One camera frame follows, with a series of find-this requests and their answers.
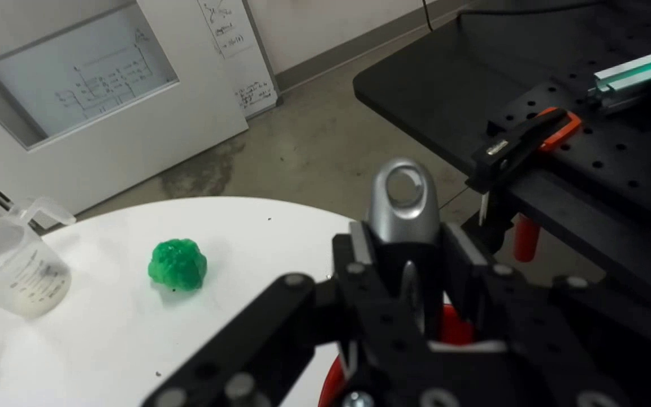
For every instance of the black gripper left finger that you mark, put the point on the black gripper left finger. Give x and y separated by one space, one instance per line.
294 331

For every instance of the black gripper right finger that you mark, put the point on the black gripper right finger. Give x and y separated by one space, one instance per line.
566 340

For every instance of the paper sheet with diagrams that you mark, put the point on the paper sheet with diagrams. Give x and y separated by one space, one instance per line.
227 30

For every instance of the white door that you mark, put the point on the white door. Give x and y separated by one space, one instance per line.
152 149

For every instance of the black perforated breadboard table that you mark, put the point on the black perforated breadboard table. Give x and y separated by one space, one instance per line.
430 81

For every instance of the frosted glass door panel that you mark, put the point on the frosted glass door panel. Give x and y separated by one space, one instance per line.
78 75

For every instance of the aluminium rail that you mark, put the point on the aluminium rail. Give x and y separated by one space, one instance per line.
642 67

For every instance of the black orange clamp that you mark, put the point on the black orange clamp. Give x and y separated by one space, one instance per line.
513 148

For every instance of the green toy vegetable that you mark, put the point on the green toy vegetable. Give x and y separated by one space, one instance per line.
178 263

